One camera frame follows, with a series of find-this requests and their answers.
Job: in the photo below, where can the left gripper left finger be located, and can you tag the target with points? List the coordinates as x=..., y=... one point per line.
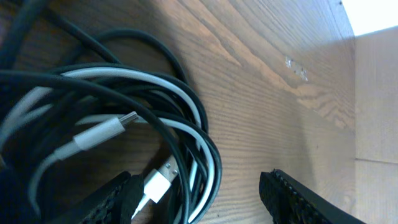
x=114, y=202

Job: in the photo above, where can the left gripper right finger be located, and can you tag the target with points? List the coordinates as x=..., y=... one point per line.
x=289, y=201

